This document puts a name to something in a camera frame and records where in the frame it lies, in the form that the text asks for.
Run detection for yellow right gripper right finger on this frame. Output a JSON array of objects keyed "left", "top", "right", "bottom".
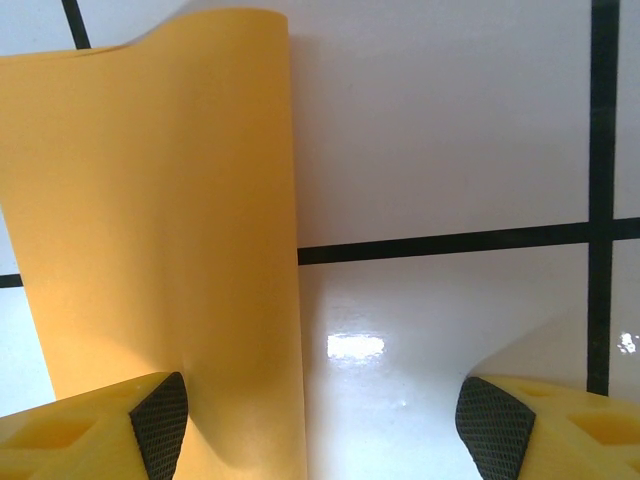
[{"left": 455, "top": 375, "right": 640, "bottom": 480}]

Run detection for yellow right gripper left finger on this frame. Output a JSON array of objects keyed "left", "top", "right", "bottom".
[{"left": 0, "top": 371, "right": 190, "bottom": 480}]

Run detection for yellow cloth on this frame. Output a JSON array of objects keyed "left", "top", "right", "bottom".
[{"left": 0, "top": 9, "right": 306, "bottom": 480}]

